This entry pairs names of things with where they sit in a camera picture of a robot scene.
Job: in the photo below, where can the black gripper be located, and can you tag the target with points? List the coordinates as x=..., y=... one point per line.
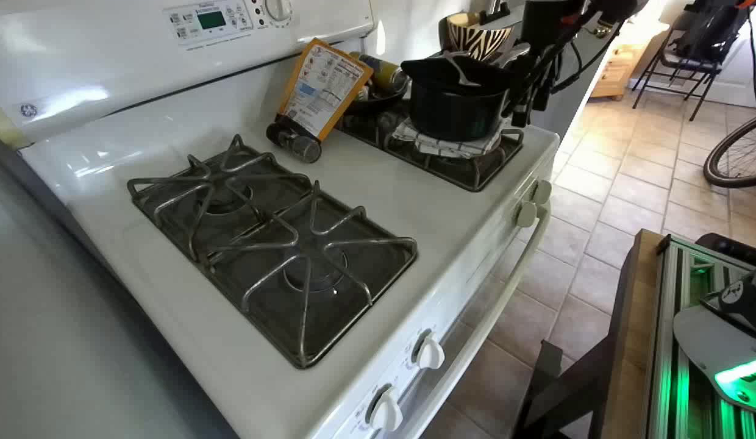
x=553, y=26

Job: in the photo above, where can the black cooking pot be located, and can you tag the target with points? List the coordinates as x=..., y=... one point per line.
x=454, y=111

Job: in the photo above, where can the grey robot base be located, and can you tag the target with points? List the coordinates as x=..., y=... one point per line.
x=721, y=341

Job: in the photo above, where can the metal spoon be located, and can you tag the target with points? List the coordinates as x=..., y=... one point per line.
x=467, y=73

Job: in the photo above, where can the zebra pattern bowl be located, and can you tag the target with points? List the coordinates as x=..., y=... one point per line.
x=477, y=37

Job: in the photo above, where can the small wooden box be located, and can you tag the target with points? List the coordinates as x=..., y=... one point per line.
x=612, y=77

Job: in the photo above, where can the white stove knob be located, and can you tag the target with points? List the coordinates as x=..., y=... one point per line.
x=427, y=352
x=384, y=411
x=541, y=190
x=525, y=215

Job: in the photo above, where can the white checked cloth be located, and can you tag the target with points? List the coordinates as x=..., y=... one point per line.
x=442, y=148

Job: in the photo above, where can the black burner grate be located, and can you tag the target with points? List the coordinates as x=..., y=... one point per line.
x=469, y=174
x=232, y=234

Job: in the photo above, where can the dark shallow pan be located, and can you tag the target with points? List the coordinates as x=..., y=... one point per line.
x=380, y=96

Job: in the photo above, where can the white gas stove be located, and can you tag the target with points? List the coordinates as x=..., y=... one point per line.
x=442, y=211

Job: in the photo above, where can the black chair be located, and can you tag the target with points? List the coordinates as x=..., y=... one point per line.
x=704, y=32

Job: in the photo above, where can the bicycle wheel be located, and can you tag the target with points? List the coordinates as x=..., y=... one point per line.
x=708, y=165

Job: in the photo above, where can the yellow food bag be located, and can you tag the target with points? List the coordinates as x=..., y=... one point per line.
x=326, y=88

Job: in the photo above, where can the black cylinder grinder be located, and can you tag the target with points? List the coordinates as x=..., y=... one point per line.
x=295, y=145

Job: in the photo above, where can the white timer dial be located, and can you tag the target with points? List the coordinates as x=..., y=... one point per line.
x=280, y=10

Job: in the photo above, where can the wooden table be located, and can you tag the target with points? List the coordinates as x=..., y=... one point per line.
x=630, y=349

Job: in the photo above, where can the black stand leg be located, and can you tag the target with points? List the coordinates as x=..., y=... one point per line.
x=565, y=390

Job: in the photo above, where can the aluminium rail frame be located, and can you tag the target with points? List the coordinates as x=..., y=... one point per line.
x=666, y=341

